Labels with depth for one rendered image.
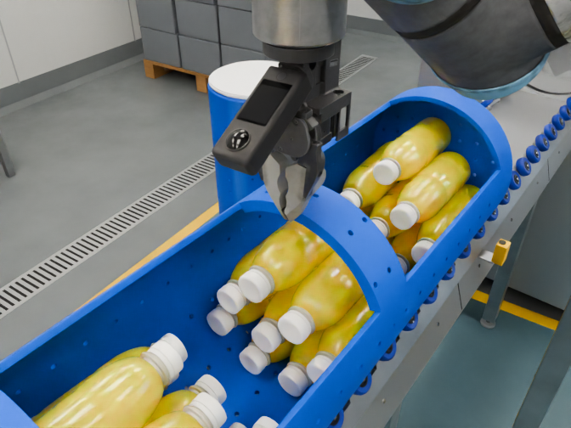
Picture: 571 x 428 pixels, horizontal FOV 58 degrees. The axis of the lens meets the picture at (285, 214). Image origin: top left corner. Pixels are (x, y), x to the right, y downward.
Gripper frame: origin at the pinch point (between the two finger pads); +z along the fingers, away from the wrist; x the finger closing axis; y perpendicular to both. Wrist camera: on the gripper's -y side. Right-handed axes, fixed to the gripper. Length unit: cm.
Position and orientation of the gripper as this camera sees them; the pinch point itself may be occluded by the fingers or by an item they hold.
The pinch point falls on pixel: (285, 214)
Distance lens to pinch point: 61.0
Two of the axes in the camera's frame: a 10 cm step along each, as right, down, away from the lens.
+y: 6.1, -4.6, 6.4
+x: -7.9, -3.6, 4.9
